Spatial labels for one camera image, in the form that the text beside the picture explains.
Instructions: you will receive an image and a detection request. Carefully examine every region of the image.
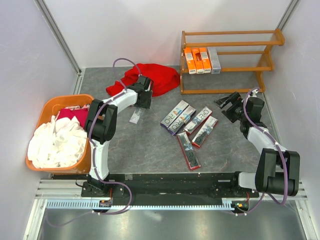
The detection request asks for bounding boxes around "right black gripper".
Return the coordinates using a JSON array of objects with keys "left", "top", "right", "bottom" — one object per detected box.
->
[{"left": 213, "top": 91, "right": 248, "bottom": 123}]

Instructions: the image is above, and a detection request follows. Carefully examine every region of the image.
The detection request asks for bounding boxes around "silver toothpaste box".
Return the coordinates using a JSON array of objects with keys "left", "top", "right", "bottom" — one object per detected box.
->
[
  {"left": 207, "top": 47, "right": 222, "bottom": 74},
  {"left": 129, "top": 107, "right": 144, "bottom": 124}
]

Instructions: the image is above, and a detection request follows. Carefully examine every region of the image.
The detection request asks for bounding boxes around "orange toothpaste box top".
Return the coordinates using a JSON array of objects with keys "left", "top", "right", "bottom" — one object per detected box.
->
[{"left": 199, "top": 47, "right": 212, "bottom": 74}]

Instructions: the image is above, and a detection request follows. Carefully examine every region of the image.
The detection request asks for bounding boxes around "orange toothpaste box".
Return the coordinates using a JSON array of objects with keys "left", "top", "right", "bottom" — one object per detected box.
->
[
  {"left": 199, "top": 47, "right": 212, "bottom": 74},
  {"left": 184, "top": 47, "right": 197, "bottom": 74}
]

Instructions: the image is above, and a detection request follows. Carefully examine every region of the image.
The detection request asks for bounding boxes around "orange toothpaste box windowed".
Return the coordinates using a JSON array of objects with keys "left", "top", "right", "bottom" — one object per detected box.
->
[{"left": 191, "top": 48, "right": 204, "bottom": 74}]

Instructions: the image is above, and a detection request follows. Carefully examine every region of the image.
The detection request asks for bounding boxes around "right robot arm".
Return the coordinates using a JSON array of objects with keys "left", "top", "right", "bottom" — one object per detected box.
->
[{"left": 215, "top": 89, "right": 300, "bottom": 197}]

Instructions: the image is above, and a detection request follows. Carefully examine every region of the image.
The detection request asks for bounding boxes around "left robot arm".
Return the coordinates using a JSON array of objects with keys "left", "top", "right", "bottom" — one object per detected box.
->
[{"left": 81, "top": 75, "right": 154, "bottom": 197}]

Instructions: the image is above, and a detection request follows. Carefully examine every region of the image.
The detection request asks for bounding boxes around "wooden two-tier shelf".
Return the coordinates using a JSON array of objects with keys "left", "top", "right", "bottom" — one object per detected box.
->
[{"left": 179, "top": 28, "right": 285, "bottom": 94}]

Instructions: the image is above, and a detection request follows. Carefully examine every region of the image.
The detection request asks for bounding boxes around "red R&O box upper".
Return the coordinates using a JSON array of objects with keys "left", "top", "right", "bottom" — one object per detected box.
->
[{"left": 183, "top": 106, "right": 213, "bottom": 136}]

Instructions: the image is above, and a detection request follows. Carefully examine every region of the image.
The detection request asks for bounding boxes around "red r&o box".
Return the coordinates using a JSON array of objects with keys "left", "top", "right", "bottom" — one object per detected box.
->
[
  {"left": 176, "top": 131, "right": 201, "bottom": 171},
  {"left": 183, "top": 106, "right": 213, "bottom": 136},
  {"left": 191, "top": 116, "right": 218, "bottom": 148}
]

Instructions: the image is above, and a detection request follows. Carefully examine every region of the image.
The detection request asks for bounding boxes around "purple R&O box upper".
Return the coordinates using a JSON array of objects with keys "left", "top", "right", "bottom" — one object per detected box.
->
[{"left": 160, "top": 100, "right": 190, "bottom": 129}]

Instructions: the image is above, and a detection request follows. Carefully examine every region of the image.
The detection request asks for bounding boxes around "purple r&o box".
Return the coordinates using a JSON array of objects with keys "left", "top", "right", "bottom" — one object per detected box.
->
[
  {"left": 168, "top": 105, "right": 197, "bottom": 136},
  {"left": 160, "top": 100, "right": 190, "bottom": 129}
]

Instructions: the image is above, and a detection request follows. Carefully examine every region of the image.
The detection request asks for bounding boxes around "red cloth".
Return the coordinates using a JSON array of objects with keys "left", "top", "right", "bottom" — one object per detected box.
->
[{"left": 121, "top": 63, "right": 180, "bottom": 97}]

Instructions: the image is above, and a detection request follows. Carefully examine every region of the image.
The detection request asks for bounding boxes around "purple R&O box lower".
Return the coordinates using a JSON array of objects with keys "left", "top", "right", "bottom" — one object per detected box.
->
[{"left": 168, "top": 105, "right": 197, "bottom": 136}]

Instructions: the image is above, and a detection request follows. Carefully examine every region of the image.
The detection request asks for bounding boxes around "red R&O box right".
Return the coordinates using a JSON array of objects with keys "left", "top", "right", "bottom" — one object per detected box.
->
[{"left": 191, "top": 116, "right": 218, "bottom": 148}]

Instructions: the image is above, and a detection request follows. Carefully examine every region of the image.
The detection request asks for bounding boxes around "magenta cloth in basket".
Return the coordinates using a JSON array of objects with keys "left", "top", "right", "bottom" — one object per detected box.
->
[{"left": 56, "top": 107, "right": 89, "bottom": 128}]

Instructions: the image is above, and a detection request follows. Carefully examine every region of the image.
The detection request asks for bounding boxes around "red R&O box bottom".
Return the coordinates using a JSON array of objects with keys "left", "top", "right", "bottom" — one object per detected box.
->
[{"left": 176, "top": 131, "right": 201, "bottom": 171}]

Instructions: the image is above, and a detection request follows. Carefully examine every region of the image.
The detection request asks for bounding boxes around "white cloth in basket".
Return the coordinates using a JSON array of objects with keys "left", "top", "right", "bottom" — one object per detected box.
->
[{"left": 27, "top": 115, "right": 87, "bottom": 169}]

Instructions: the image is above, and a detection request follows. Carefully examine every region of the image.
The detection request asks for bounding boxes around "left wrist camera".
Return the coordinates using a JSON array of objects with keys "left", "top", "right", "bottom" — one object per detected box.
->
[{"left": 145, "top": 78, "right": 154, "bottom": 92}]

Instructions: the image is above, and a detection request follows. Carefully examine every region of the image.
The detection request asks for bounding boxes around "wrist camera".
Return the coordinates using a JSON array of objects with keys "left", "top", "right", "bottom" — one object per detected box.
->
[
  {"left": 145, "top": 78, "right": 154, "bottom": 92},
  {"left": 249, "top": 87, "right": 260, "bottom": 98}
]

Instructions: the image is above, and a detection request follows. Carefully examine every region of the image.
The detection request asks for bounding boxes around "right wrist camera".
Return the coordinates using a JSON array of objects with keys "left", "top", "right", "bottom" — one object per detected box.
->
[{"left": 249, "top": 87, "right": 260, "bottom": 98}]

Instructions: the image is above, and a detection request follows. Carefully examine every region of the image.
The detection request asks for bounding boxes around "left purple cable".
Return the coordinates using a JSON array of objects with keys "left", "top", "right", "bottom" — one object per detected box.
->
[{"left": 46, "top": 57, "right": 143, "bottom": 228}]

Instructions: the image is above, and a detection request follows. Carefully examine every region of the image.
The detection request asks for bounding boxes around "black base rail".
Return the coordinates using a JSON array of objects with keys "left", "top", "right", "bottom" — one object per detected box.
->
[{"left": 81, "top": 172, "right": 259, "bottom": 205}]

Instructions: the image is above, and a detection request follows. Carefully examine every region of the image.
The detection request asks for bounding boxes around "grey cable duct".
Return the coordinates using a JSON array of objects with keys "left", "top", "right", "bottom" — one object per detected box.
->
[{"left": 46, "top": 199, "right": 250, "bottom": 211}]

